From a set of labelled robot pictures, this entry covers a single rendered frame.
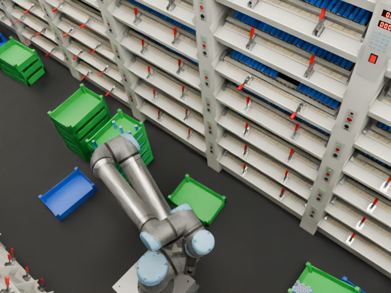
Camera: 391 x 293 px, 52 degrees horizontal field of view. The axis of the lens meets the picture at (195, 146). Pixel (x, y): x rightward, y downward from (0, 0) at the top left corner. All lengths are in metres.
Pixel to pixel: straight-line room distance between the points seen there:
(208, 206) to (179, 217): 0.91
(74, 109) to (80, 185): 0.50
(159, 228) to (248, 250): 0.92
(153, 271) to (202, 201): 0.74
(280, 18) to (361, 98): 0.40
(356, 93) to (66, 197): 1.93
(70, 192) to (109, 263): 0.57
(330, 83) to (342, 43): 0.20
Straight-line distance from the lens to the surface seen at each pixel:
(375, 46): 1.37
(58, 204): 2.77
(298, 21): 1.50
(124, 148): 2.00
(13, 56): 3.58
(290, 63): 1.64
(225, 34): 1.76
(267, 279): 2.39
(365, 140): 1.71
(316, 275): 2.41
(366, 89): 1.49
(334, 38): 1.46
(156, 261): 1.99
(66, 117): 2.72
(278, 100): 1.78
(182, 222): 1.64
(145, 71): 2.50
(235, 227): 2.49
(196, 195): 2.58
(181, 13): 1.89
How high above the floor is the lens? 2.29
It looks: 55 degrees down
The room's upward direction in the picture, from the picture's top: 7 degrees counter-clockwise
